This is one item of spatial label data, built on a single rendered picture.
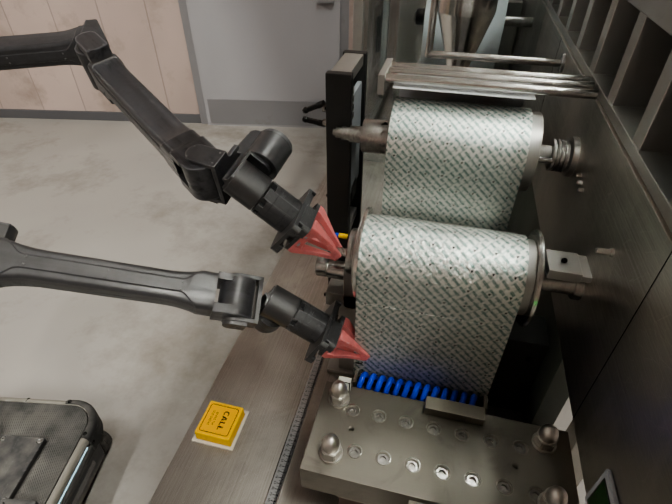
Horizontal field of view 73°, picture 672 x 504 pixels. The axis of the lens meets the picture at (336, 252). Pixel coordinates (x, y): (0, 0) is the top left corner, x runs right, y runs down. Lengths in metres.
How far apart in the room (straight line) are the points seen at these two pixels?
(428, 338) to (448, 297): 0.10
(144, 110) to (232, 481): 0.65
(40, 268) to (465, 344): 0.64
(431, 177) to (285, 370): 0.50
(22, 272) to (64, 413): 1.25
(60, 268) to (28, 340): 1.93
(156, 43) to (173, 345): 2.82
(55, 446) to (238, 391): 1.02
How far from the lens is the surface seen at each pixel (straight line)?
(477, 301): 0.69
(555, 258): 0.73
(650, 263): 0.58
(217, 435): 0.93
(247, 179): 0.66
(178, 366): 2.26
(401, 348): 0.78
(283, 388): 0.99
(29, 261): 0.77
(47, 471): 1.88
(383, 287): 0.69
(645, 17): 0.79
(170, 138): 0.75
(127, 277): 0.74
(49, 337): 2.65
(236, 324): 0.74
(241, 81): 4.25
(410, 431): 0.79
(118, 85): 0.91
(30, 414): 2.04
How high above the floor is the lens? 1.71
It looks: 39 degrees down
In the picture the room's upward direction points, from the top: straight up
